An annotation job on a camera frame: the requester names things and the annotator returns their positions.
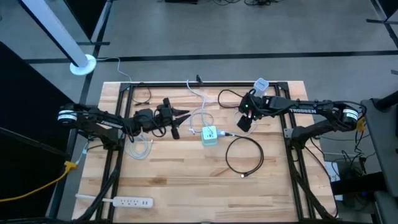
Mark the black partition panel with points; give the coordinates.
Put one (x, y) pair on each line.
(84, 15)
(390, 6)

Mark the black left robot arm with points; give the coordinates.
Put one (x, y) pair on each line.
(102, 123)

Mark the grey desk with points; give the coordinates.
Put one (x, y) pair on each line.
(379, 140)

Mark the black aluminium table frame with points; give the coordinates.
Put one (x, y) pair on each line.
(168, 84)

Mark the white tower fan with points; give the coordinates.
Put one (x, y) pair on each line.
(59, 31)

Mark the black computer box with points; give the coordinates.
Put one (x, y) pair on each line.
(357, 185)

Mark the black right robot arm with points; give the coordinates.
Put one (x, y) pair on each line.
(304, 110)

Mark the yellow plug connector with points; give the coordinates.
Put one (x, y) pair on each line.
(361, 124)

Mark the black diagonal frame strut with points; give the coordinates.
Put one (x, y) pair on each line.
(315, 202)
(94, 202)

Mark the mint green cube power strip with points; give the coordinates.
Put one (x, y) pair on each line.
(209, 137)

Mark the white flat power strip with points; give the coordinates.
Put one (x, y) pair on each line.
(133, 202)

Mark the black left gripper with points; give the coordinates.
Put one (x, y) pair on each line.
(170, 116)

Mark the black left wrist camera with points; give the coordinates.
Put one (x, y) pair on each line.
(163, 115)

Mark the black pole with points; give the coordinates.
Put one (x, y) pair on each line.
(387, 101)

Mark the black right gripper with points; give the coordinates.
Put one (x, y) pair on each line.
(245, 125)

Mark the white floor device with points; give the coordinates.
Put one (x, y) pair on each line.
(332, 174)

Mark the white tower power strip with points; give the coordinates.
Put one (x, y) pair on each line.
(261, 84)

